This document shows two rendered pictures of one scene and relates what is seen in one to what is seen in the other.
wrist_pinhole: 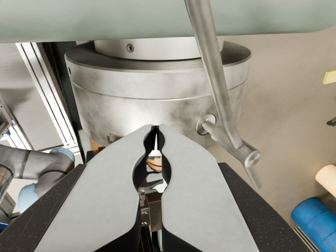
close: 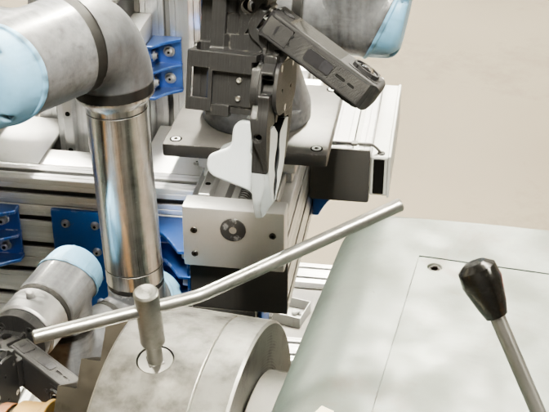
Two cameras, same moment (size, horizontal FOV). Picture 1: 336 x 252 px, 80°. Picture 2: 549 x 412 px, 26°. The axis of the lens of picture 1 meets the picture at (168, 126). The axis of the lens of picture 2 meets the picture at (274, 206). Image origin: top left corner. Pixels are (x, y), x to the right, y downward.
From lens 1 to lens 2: 1.03 m
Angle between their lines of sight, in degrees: 70
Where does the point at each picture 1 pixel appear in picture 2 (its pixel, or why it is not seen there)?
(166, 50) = (269, 385)
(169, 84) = (241, 333)
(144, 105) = (222, 318)
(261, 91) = not seen: outside the picture
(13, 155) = not seen: hidden behind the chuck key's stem
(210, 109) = (178, 364)
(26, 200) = (91, 261)
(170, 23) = (308, 342)
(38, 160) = not seen: hidden behind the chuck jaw
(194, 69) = (247, 356)
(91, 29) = (322, 300)
